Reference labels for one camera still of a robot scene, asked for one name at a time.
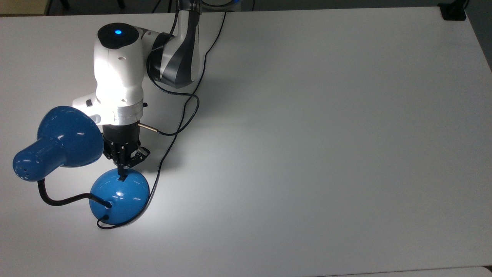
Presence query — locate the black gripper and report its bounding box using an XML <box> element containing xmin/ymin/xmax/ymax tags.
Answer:
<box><xmin>102</xmin><ymin>122</ymin><xmax>151</xmax><ymax>182</ymax></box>

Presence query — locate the blue gooseneck desk lamp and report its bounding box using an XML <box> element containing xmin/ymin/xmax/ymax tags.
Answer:
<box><xmin>12</xmin><ymin>106</ymin><xmax>150</xmax><ymax>226</ymax></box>

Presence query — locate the black clamp at table corner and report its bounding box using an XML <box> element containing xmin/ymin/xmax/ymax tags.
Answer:
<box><xmin>438</xmin><ymin>1</ymin><xmax>468</xmax><ymax>21</ymax></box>

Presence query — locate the black lamp power cable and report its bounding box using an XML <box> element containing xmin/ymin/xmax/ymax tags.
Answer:
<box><xmin>96</xmin><ymin>11</ymin><xmax>228</xmax><ymax>230</ymax></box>

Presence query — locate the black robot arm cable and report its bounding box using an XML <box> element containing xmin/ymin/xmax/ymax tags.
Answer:
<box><xmin>138</xmin><ymin>8</ymin><xmax>201</xmax><ymax>137</ymax></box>

